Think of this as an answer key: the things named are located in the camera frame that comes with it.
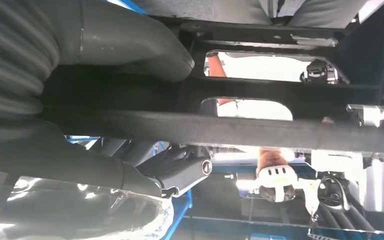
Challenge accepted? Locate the blue metal shelf rack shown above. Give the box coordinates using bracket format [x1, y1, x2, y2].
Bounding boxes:
[66, 134, 384, 240]

